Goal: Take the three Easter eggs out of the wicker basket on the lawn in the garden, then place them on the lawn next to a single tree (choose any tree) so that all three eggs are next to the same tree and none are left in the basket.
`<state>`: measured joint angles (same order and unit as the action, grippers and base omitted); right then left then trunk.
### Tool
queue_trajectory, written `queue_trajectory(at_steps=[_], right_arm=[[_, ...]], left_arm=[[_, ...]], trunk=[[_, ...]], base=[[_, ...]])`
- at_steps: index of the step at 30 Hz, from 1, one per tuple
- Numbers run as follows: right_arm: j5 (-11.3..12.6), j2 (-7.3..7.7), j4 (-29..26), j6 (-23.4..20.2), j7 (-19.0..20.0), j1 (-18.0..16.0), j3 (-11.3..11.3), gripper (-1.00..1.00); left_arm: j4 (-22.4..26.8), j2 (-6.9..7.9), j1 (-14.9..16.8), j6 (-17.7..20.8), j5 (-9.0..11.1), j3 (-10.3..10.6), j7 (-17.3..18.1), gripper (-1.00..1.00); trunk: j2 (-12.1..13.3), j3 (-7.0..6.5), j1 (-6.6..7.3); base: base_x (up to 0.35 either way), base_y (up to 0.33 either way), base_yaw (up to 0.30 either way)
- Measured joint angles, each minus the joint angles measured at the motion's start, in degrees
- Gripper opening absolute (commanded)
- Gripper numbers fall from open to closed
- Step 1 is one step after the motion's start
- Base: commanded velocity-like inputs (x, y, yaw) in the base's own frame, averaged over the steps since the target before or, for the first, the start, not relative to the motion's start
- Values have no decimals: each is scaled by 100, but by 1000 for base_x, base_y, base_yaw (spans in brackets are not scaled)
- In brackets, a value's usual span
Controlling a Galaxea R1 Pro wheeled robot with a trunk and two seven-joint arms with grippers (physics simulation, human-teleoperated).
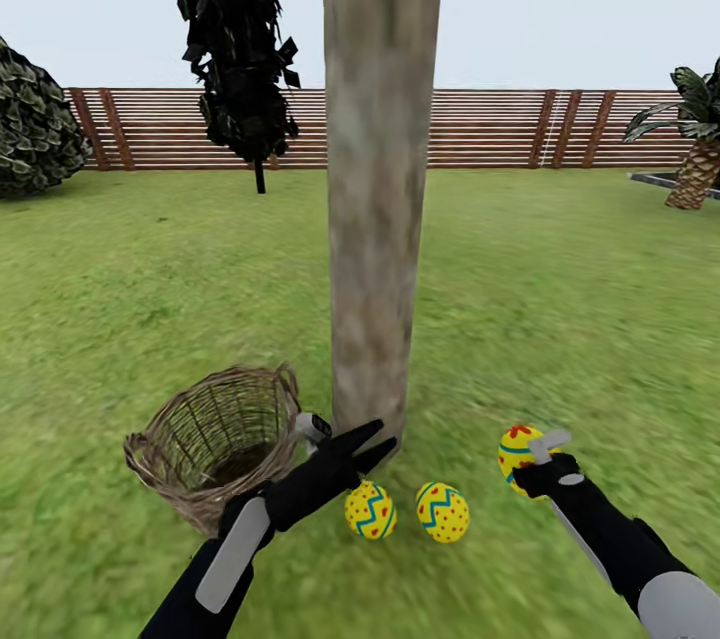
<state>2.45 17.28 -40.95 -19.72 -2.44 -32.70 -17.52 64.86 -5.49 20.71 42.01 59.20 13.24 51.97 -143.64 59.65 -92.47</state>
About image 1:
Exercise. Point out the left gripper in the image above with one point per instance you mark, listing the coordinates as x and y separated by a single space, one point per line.
334 469

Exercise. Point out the easter egg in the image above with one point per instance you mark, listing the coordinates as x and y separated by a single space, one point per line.
443 511
370 510
514 453

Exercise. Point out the wicker basket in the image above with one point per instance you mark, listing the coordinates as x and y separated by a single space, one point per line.
213 451

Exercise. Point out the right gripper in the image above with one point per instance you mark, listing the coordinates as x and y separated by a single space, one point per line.
531 478

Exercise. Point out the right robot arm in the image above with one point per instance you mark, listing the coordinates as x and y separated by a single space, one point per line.
671 602

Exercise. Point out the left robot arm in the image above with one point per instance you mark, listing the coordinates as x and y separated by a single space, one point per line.
206 598

